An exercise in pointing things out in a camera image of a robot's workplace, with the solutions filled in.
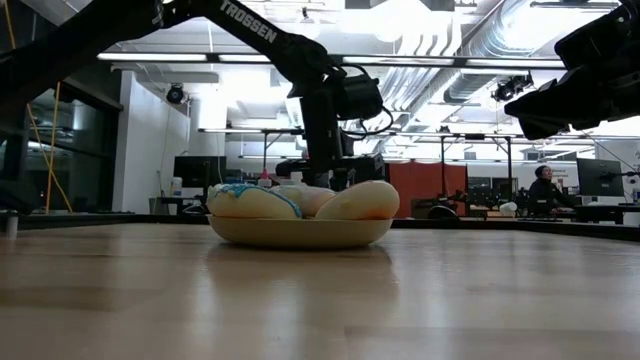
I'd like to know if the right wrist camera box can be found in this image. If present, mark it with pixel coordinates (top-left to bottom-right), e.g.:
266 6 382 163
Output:
553 0 640 57

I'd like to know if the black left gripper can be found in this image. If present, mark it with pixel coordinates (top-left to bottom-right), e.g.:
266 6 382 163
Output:
274 124 386 191

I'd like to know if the black background desk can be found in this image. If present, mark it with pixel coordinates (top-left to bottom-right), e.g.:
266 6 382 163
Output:
574 203 640 226

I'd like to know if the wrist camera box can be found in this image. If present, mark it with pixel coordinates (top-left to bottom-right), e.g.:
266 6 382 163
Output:
339 74 385 121
553 0 640 57

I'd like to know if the black background rig frame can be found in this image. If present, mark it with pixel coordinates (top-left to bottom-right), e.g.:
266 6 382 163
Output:
198 127 640 194

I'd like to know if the person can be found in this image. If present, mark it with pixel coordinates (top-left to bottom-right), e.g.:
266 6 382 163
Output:
527 164 576 216

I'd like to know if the cream white frosted donut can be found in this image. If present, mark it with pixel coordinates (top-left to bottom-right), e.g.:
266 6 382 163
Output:
269 184 337 218

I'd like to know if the orange partition panel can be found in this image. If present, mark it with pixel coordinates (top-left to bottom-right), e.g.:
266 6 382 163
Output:
389 161 469 219

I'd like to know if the black computer monitor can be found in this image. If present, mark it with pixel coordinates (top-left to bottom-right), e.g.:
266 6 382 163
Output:
576 157 626 198
173 155 228 190

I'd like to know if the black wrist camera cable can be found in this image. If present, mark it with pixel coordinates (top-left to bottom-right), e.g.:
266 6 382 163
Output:
344 102 396 140

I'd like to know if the blue frosted donut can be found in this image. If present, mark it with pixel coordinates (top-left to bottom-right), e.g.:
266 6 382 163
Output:
206 182 304 220

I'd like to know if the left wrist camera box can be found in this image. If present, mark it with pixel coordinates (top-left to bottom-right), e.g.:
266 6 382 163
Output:
339 74 385 121

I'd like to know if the tan round plate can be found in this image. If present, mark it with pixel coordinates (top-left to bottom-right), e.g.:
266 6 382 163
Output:
207 214 395 250

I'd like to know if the yellow hanging cable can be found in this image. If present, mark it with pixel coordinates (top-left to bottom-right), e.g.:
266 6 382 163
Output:
44 82 62 214
2 0 74 214

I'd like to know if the white LED light bar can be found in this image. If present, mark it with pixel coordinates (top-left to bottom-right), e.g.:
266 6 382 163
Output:
97 52 209 63
344 55 454 66
218 53 274 63
464 58 565 69

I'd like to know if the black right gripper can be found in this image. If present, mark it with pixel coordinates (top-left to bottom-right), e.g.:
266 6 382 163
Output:
504 39 640 140

